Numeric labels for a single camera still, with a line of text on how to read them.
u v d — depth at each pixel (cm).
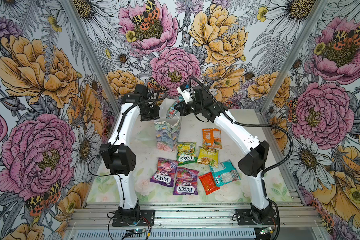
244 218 74
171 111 79
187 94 72
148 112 73
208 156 94
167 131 85
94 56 90
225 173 87
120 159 51
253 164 52
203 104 63
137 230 71
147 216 75
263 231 72
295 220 76
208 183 85
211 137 102
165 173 87
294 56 89
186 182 82
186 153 94
